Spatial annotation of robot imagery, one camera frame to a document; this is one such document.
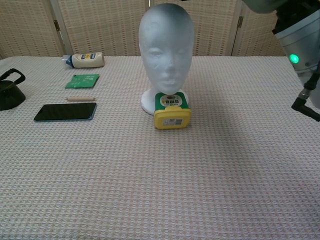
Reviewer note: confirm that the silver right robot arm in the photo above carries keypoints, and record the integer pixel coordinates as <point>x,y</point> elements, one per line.
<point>302,40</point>

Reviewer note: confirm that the black smartphone with blue case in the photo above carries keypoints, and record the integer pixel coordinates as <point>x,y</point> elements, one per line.
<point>65,111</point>

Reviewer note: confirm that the small wooden dowel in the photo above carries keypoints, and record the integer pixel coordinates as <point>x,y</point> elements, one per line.
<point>81,98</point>

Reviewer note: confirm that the white waffle weave tablecloth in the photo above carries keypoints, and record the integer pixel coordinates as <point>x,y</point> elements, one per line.
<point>125,175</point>

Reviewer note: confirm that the brass screen hinge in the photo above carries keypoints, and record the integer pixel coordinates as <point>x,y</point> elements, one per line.
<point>56,25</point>
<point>240,22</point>

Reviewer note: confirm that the mayonnaise squeeze bottle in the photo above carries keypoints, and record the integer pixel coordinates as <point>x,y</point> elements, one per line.
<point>87,60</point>

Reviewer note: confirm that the beige woven folding screen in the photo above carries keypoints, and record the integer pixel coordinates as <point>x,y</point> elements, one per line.
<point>100,25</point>

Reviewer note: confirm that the white foam mannequin head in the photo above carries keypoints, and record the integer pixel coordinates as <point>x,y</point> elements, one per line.
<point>165,37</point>

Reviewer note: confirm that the yellow green plastic container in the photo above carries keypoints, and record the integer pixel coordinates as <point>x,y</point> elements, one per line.
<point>172,117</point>

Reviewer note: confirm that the green foil packet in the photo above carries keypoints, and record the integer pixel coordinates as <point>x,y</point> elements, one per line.
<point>82,81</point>

